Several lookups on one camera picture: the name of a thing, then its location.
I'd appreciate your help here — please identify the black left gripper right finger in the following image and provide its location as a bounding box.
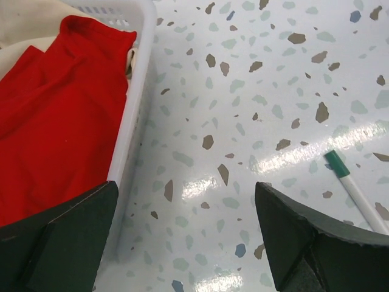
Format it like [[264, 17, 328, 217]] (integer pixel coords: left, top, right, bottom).
[[255, 182, 388, 291]]

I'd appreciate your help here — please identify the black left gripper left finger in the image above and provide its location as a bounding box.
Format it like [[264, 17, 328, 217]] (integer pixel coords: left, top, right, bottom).
[[1, 181, 118, 291]]

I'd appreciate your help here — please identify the beige cloth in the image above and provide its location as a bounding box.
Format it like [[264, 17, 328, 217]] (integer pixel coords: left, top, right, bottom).
[[0, 0, 136, 77]]

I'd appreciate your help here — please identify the red cloth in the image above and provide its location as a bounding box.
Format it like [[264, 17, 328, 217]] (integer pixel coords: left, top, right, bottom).
[[1, 16, 137, 226]]

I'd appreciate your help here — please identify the white plastic basket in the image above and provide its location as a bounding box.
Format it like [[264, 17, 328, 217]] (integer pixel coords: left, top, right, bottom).
[[62, 0, 158, 183]]

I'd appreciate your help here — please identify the green capped white marker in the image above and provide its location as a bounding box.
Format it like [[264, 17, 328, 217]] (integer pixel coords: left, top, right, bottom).
[[324, 150, 388, 235]]

